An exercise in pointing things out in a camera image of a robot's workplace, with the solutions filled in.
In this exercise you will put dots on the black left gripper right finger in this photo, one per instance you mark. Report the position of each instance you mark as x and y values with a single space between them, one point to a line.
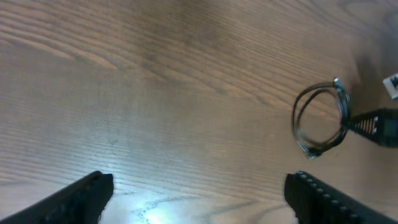
315 202

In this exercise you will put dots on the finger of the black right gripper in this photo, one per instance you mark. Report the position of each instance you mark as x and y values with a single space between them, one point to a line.
379 126

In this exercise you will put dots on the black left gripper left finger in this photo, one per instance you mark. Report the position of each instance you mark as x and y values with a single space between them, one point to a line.
81 202

